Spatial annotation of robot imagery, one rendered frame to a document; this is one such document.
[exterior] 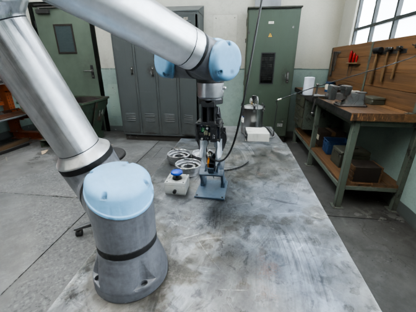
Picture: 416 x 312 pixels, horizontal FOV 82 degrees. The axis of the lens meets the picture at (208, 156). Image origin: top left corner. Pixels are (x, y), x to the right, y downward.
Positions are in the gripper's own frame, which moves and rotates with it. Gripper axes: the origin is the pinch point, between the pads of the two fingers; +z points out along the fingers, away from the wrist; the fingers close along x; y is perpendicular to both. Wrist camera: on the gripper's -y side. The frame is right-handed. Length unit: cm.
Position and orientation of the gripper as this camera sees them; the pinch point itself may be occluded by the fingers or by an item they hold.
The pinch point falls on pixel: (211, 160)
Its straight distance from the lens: 77.3
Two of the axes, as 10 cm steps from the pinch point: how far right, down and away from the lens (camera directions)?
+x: 9.9, 0.6, -1.6
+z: 0.0, 9.3, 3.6
